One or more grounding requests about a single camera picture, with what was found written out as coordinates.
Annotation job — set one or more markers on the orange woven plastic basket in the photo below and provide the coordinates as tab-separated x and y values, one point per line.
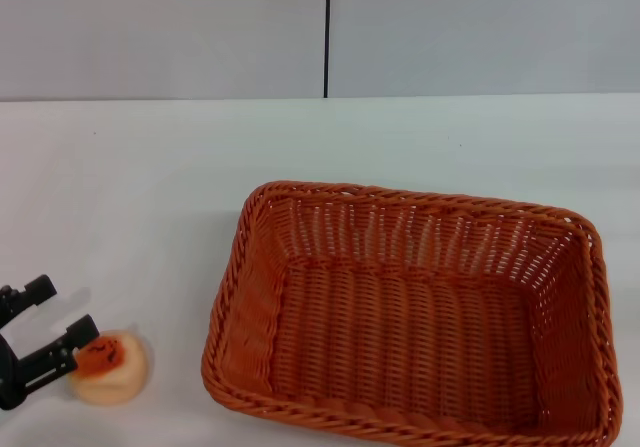
400	327

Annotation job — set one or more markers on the round cream bun orange top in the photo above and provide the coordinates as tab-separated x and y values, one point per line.
112	374

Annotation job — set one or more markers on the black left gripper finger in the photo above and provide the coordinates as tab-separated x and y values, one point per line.
36	289
65	349

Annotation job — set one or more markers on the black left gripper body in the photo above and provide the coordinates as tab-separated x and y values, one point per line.
7	377

